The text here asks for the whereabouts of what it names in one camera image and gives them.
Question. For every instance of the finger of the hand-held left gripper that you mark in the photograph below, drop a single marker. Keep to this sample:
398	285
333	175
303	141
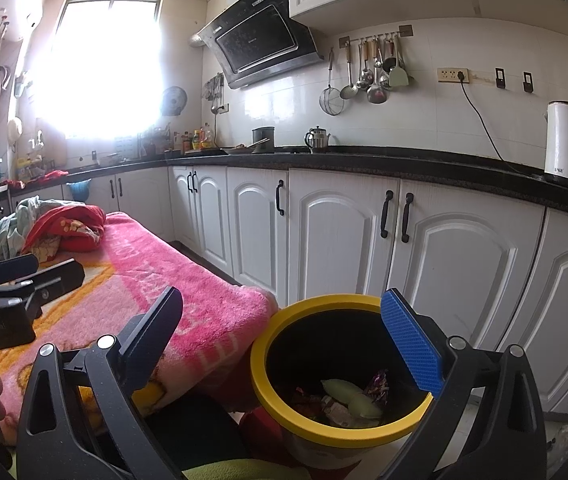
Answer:
13	265
61	277

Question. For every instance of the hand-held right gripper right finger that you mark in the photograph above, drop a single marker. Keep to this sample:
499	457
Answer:
411	340

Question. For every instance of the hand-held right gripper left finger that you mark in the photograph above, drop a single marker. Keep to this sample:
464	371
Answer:
156	330

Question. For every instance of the purple foil wrapper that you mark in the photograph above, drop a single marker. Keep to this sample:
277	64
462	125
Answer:
376	385

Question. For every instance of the white printed plastic bag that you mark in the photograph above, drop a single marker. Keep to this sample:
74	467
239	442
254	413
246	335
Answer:
341	412

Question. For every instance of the red plastic bag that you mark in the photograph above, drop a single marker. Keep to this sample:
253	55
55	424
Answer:
306	397

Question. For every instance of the yellow rimmed bin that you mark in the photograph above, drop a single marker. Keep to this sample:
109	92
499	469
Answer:
269	385

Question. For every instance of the red cartoon print cloth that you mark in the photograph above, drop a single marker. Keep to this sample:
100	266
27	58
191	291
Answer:
68	227

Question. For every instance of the cartoon printed blanket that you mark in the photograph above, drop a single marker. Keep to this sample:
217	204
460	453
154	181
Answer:
163	270

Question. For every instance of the blue plastic basin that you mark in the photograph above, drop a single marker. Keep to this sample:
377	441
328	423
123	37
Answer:
78	190

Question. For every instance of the white base cabinets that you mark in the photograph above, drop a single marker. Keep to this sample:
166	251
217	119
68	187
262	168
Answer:
339	230

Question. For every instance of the white hanging object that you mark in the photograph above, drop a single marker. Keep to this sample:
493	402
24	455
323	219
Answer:
14	131

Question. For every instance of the black kitchen countertop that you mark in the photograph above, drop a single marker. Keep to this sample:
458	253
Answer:
364	157

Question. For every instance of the row of condiment bottles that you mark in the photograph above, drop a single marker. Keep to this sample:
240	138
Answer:
196	141

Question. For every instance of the plate with food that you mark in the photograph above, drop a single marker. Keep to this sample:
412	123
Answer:
236	149

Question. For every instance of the window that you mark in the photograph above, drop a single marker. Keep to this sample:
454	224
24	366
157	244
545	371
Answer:
98	65

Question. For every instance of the black cooking pot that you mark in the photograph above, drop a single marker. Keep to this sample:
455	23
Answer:
263	138

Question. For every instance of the steel teapot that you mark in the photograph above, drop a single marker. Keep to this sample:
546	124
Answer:
318	140

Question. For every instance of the small hanging utensil rack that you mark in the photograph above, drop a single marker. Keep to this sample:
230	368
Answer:
212	92

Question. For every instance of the row of hanging utensils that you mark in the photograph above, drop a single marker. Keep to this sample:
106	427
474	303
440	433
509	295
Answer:
376	70

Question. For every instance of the black range hood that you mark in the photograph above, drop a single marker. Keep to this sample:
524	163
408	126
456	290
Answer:
259	40

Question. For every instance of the small wall fan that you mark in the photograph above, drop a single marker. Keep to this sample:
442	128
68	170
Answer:
173	100

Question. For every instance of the wall socket strip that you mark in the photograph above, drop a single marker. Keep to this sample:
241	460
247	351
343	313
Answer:
453	75

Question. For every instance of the black wall hook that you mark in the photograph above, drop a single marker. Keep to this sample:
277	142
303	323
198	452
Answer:
500	77
528	81

